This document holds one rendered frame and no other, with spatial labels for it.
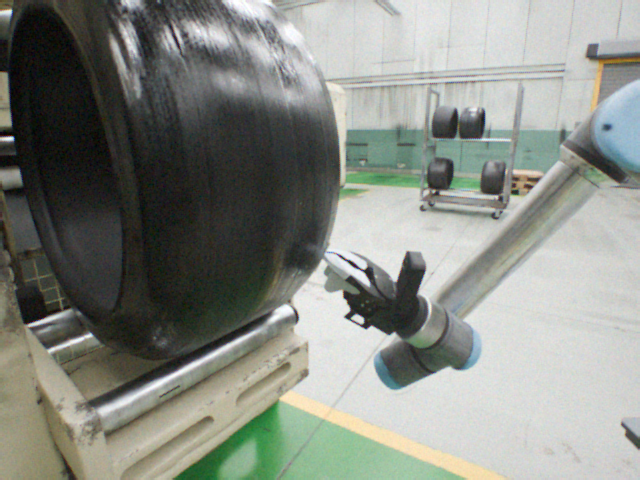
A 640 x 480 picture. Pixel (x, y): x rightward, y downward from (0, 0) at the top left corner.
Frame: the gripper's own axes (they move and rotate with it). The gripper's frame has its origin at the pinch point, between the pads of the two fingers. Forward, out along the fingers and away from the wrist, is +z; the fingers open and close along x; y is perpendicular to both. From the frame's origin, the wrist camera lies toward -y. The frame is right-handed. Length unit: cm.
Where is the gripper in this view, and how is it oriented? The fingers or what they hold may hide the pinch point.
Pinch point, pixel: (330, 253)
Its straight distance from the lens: 56.4
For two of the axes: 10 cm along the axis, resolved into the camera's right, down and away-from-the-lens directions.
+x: 0.1, -5.9, 8.1
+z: -7.9, -5.0, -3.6
